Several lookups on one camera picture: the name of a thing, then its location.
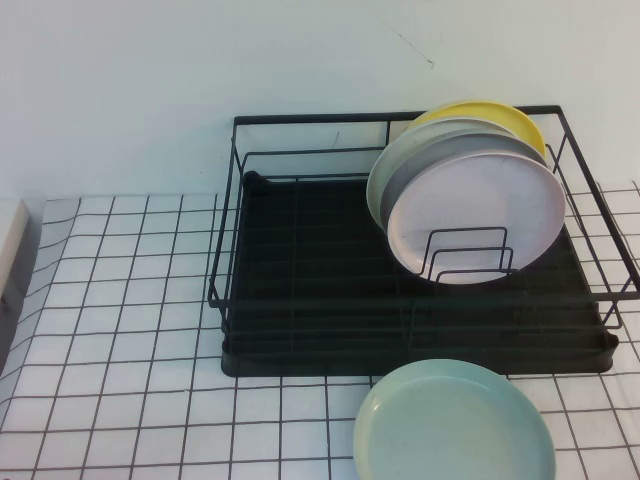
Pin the pink plate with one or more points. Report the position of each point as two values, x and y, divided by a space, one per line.
475 200

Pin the pale beige plate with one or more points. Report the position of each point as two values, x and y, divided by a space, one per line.
395 160

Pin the grey plate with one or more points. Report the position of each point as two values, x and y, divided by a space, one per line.
450 150

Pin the yellow plate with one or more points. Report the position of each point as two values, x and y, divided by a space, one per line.
520 127

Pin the mint green plate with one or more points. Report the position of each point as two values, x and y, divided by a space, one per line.
450 430

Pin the black plastic drip tray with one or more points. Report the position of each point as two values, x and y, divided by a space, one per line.
325 362

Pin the white black-grid tablecloth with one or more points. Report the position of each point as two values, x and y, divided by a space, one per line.
125 400

